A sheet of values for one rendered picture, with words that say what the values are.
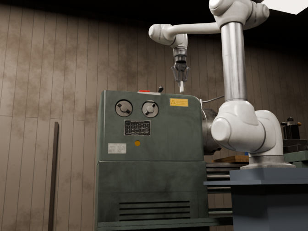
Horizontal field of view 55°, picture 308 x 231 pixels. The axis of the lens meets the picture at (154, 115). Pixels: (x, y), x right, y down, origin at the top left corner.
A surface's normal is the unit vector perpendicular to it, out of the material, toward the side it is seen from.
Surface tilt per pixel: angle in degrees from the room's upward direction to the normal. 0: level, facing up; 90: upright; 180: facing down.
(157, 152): 90
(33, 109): 90
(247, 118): 86
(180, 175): 90
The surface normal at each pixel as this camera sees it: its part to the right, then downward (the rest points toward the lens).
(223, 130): -0.80, -0.02
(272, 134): 0.54, -0.18
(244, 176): -0.94, -0.07
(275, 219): 0.34, -0.22
